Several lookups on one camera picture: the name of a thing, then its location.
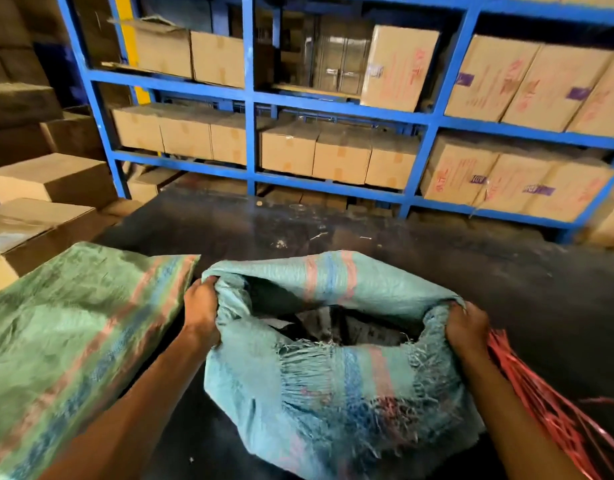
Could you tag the flat cardboard sheet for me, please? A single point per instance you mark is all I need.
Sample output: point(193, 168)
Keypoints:
point(312, 90)

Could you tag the person's right hand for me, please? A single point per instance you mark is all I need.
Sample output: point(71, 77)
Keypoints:
point(467, 329)

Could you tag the blue metal shelf rack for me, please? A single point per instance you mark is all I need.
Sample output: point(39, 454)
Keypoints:
point(249, 144)

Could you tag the green woven sack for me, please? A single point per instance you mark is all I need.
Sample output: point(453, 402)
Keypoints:
point(61, 344)

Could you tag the person's left forearm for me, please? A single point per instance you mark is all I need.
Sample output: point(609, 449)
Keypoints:
point(127, 429)

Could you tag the pile of brown cardboard boxes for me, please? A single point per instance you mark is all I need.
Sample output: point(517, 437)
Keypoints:
point(51, 177)

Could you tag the person's right forearm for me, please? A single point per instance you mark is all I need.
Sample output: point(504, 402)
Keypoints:
point(517, 429)

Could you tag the pile of black packets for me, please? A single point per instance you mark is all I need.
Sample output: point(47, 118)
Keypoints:
point(362, 330)

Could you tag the tall stack of printed cartons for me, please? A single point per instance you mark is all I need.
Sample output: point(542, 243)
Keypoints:
point(612, 227)

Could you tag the yellow vertical post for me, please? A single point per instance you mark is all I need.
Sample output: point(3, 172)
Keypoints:
point(124, 24)

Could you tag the rows of red printed boxes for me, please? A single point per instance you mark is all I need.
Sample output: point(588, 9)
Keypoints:
point(487, 77)

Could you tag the blue woven sack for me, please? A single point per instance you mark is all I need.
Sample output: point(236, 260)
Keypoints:
point(337, 409)

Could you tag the person's left hand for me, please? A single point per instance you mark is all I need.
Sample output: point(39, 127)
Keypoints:
point(202, 309)

